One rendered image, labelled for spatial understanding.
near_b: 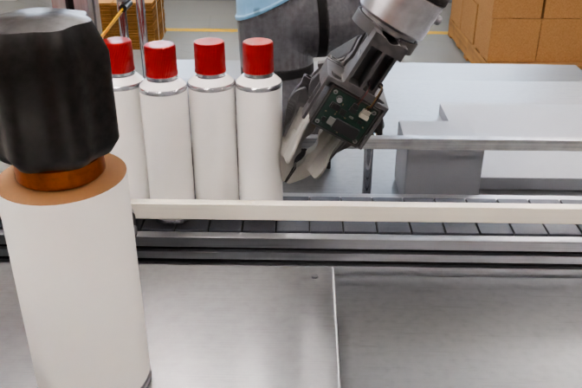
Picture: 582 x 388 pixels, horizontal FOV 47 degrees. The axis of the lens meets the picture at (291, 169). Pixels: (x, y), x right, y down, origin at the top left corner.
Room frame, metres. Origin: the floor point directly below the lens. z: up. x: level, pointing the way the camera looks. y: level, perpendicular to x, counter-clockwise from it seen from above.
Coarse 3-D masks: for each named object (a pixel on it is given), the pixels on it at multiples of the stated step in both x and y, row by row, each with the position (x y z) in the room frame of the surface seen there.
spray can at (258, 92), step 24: (264, 48) 0.69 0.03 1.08; (264, 72) 0.69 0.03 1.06; (240, 96) 0.69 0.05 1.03; (264, 96) 0.68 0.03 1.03; (240, 120) 0.69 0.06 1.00; (264, 120) 0.68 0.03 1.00; (240, 144) 0.69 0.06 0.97; (264, 144) 0.68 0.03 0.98; (240, 168) 0.69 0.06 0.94; (264, 168) 0.68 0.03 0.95; (240, 192) 0.70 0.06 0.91; (264, 192) 0.68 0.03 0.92
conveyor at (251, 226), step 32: (0, 224) 0.67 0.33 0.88; (160, 224) 0.67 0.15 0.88; (192, 224) 0.67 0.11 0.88; (224, 224) 0.67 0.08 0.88; (256, 224) 0.67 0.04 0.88; (288, 224) 0.67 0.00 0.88; (320, 224) 0.67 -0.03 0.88; (352, 224) 0.67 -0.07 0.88; (384, 224) 0.67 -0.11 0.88; (416, 224) 0.67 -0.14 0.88; (448, 224) 0.67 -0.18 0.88; (480, 224) 0.67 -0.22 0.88; (512, 224) 0.67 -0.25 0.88; (544, 224) 0.67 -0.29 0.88; (576, 224) 0.67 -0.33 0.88
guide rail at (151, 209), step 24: (0, 216) 0.66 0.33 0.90; (144, 216) 0.66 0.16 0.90; (168, 216) 0.65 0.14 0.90; (192, 216) 0.65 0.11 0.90; (216, 216) 0.65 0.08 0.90; (240, 216) 0.65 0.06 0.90; (264, 216) 0.65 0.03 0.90; (288, 216) 0.65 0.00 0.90; (312, 216) 0.65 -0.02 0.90; (336, 216) 0.65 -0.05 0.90; (360, 216) 0.65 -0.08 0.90; (384, 216) 0.65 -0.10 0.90; (408, 216) 0.65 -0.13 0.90; (432, 216) 0.65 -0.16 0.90; (456, 216) 0.65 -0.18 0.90; (480, 216) 0.65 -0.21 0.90; (504, 216) 0.65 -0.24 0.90; (528, 216) 0.64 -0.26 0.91; (552, 216) 0.64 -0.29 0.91; (576, 216) 0.64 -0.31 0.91
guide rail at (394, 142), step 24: (312, 144) 0.73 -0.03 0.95; (384, 144) 0.73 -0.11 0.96; (408, 144) 0.73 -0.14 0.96; (432, 144) 0.73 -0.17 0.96; (456, 144) 0.73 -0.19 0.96; (480, 144) 0.72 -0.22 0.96; (504, 144) 0.72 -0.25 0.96; (528, 144) 0.72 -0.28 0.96; (552, 144) 0.72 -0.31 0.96; (576, 144) 0.72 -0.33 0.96
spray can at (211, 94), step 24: (216, 48) 0.69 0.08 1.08; (216, 72) 0.69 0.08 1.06; (192, 96) 0.69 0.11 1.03; (216, 96) 0.68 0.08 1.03; (192, 120) 0.69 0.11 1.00; (216, 120) 0.68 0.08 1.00; (192, 144) 0.69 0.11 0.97; (216, 144) 0.68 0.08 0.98; (216, 168) 0.68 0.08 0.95; (216, 192) 0.68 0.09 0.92
